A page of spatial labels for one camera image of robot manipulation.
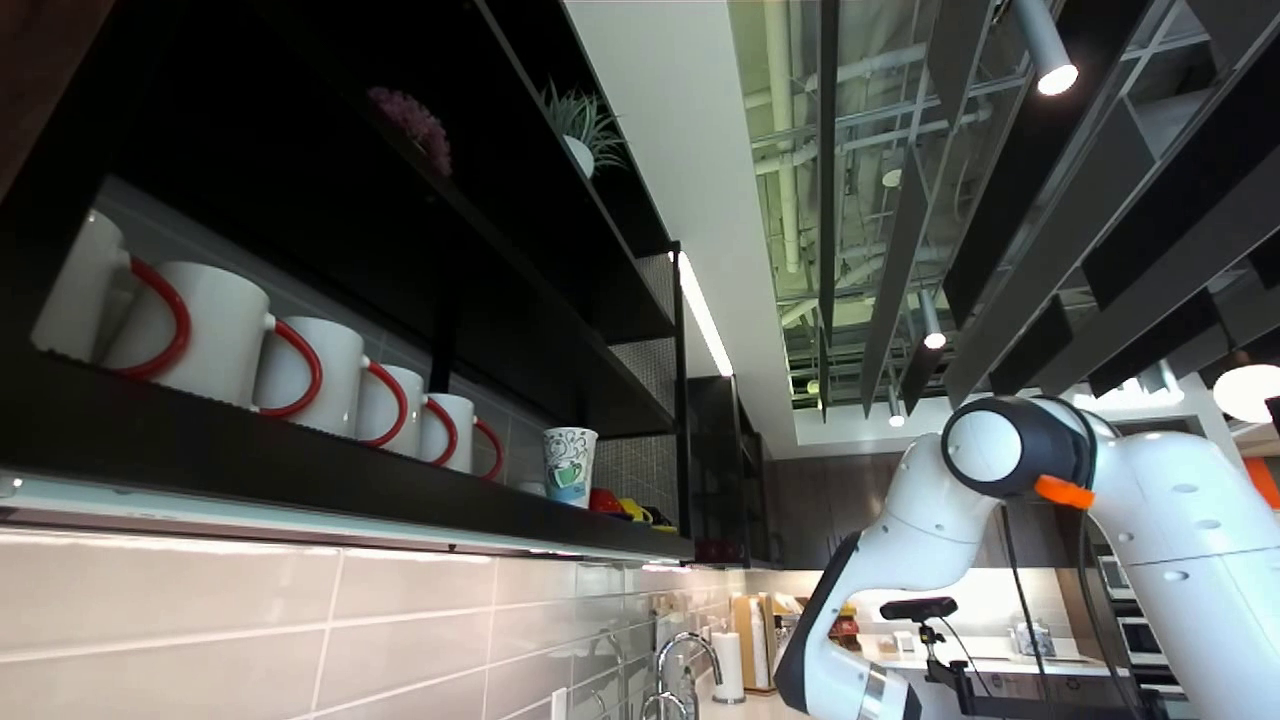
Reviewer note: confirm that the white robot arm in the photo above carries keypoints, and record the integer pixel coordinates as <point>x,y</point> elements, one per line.
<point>1176,514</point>

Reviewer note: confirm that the red cup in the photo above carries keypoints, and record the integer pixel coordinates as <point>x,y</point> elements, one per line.
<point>606,501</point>

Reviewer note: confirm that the small potted plant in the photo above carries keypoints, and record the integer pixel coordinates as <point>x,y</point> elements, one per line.
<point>584,131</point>

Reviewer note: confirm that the white red-handled mug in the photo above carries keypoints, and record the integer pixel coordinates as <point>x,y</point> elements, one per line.
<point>309,375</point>
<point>448,430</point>
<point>390,407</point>
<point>192,328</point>

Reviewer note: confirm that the dark wall shelf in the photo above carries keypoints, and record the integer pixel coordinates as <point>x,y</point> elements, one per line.
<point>375,152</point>

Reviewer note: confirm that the black tripod camera left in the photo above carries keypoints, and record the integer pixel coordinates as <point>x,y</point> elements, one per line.
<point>926,612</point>

